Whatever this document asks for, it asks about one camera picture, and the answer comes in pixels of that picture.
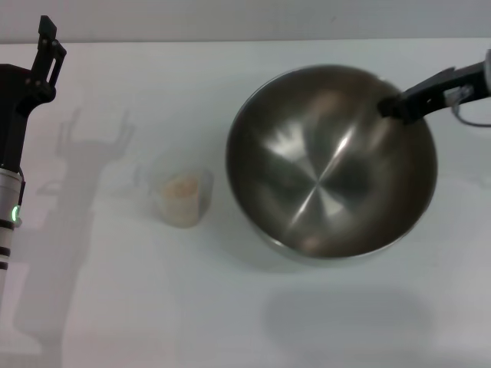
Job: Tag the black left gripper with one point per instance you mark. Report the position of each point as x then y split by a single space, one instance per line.
13 115

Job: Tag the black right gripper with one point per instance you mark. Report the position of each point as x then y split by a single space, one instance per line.
437 94

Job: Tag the stainless steel mixing bowl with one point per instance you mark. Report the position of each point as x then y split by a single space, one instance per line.
326 172

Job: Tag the clear plastic measuring cup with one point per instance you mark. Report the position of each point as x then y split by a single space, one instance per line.
182 180

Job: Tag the uncooked white rice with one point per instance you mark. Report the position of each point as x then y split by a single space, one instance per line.
180 189

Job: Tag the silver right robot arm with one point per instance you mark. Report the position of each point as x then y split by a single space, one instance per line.
488 71

